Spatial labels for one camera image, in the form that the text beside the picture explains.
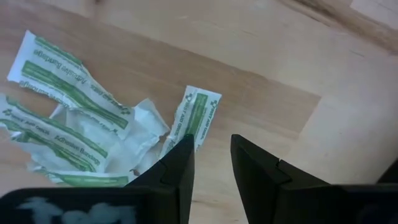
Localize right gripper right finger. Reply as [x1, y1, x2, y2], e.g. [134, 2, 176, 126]
[230, 134, 293, 224]

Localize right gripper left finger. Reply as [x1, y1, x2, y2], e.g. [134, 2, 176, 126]
[124, 134, 196, 224]

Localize white packet at right edge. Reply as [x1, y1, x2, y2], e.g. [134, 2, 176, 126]
[29, 167, 130, 188]

